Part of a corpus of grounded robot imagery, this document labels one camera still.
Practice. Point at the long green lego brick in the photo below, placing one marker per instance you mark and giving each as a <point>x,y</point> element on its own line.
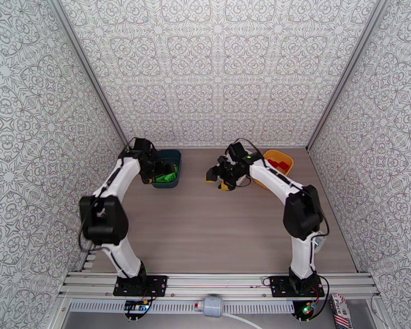
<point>173,175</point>
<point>158,180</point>
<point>166,179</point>

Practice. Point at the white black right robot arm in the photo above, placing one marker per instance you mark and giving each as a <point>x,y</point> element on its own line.
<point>270,177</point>

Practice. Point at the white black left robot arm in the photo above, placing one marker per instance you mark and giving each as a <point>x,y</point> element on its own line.
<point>118,177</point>

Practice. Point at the teal plastic container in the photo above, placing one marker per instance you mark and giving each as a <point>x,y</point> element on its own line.
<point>174,156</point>

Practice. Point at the yellow plastic container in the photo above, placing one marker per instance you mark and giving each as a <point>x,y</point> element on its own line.
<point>276,154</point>

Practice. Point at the white cylindrical plug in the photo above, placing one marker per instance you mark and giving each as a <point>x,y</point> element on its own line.
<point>210,305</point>

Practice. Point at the circuit board with green light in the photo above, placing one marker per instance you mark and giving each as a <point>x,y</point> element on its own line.
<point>308,309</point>

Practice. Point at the flag print box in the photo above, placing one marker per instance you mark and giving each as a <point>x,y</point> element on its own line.
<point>340,311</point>

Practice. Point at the long aluminium rail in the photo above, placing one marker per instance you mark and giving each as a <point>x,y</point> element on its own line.
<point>219,281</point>

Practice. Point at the aluminium frame post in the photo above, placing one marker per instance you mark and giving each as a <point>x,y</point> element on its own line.
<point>91,74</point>
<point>342,74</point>

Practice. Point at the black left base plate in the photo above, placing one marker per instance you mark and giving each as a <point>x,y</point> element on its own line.
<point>157,285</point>

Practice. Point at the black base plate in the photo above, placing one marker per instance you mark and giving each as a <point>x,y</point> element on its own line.
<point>157,285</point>
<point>279,287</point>

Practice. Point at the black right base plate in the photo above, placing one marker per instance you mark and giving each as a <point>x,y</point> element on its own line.
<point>279,287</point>

